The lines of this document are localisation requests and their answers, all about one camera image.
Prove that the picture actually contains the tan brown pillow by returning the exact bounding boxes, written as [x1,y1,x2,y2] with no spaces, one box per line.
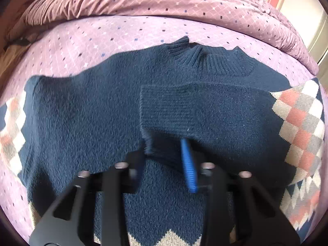
[1,39,32,93]

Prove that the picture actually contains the purple diamond-pattern bed sheet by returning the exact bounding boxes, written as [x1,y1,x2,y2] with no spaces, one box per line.
[1,16,327,242]

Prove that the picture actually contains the white door frame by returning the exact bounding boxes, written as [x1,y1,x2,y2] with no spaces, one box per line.
[280,0,327,63]

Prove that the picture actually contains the navy argyle knit sweater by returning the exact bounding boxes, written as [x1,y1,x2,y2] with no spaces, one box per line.
[15,37,325,245]

